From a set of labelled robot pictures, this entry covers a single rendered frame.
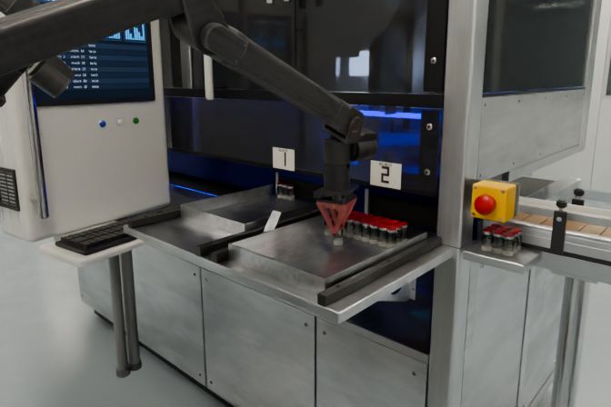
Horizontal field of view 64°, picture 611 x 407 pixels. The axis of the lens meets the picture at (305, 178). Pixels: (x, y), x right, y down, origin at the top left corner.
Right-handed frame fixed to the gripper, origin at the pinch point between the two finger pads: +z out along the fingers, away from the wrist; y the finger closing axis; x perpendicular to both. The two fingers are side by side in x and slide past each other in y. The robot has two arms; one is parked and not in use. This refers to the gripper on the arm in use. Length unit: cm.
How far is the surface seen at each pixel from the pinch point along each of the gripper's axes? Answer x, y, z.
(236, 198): 41.1, 18.7, 2.6
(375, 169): -3.2, 15.3, -10.6
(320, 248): 2.0, -4.1, 3.8
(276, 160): 29.7, 23.3, -8.9
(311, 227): 9.3, 5.4, 2.9
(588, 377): -60, 123, 95
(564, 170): -41, 478, 75
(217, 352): 61, 30, 65
